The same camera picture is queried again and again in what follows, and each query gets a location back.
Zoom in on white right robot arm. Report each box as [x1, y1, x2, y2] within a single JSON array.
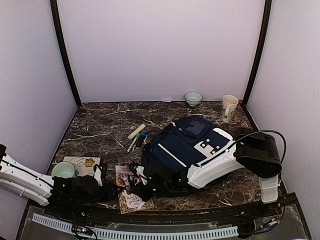
[[129, 124, 284, 217]]

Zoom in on blue capped black marker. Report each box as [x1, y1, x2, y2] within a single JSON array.
[[135, 130, 147, 148]]

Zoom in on black enclosure corner post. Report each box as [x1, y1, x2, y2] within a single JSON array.
[[242, 0, 273, 108], [49, 0, 82, 108]]

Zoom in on small celadon bowl at back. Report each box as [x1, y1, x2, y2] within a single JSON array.
[[184, 91, 203, 107]]

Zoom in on patterned notebook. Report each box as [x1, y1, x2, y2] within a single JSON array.
[[114, 164, 155, 215]]

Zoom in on black enclosure corner post left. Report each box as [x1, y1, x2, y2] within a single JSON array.
[[49, 0, 82, 108]]

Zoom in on white slotted cable duct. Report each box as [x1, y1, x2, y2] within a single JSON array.
[[31, 213, 239, 240]]

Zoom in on navy blue student backpack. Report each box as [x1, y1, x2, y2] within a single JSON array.
[[141, 116, 237, 186]]

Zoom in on black enclosure corner post right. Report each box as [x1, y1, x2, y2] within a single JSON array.
[[242, 0, 273, 108]]

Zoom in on celadon cup on plate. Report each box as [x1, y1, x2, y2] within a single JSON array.
[[51, 161, 75, 179]]

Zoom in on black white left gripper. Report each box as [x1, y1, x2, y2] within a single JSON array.
[[73, 182, 123, 206]]

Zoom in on floral square plate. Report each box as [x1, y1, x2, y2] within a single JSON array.
[[62, 156, 101, 177]]

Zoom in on cream coral pattern mug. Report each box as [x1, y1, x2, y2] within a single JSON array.
[[220, 95, 239, 123]]

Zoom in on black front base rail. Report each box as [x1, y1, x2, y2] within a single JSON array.
[[20, 189, 301, 229]]

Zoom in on yellow highlighter pen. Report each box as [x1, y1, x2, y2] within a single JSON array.
[[128, 124, 146, 140]]

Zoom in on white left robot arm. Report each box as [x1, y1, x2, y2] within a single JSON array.
[[0, 144, 107, 218]]

